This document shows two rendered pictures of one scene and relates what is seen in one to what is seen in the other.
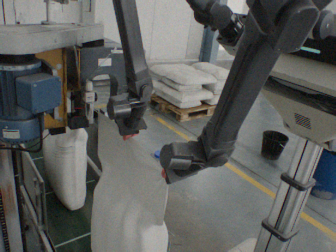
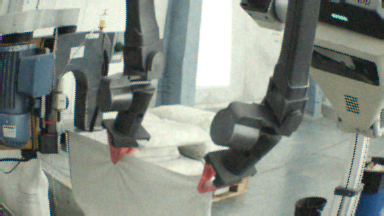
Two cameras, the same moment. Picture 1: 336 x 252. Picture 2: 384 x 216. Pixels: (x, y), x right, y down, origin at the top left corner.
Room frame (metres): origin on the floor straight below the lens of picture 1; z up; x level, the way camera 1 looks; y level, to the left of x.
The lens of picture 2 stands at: (-0.40, 0.19, 1.37)
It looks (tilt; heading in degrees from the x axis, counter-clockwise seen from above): 8 degrees down; 352
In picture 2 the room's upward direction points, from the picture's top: 5 degrees clockwise
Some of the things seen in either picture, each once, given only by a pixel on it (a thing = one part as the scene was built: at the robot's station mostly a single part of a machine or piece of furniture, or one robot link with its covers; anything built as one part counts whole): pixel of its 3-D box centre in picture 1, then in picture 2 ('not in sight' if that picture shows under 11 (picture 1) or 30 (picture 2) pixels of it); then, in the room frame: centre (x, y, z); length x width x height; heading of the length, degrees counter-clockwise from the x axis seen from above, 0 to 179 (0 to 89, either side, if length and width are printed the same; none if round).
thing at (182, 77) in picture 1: (192, 77); (157, 133); (3.98, -0.22, 0.56); 0.66 x 0.42 x 0.15; 130
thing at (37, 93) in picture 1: (39, 95); (34, 79); (0.76, 0.38, 1.25); 0.10 x 0.08 x 0.12; 155
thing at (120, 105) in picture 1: (128, 99); (126, 80); (0.85, 0.14, 1.24); 0.11 x 0.09 x 0.12; 128
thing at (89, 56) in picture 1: (93, 69); (55, 73); (1.25, 0.37, 1.21); 0.30 x 0.25 x 0.30; 40
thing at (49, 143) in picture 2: (77, 120); (45, 142); (1.08, 0.38, 1.04); 0.08 x 0.06 x 0.05; 130
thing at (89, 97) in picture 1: (89, 100); (59, 108); (1.05, 0.33, 1.14); 0.05 x 0.04 x 0.16; 130
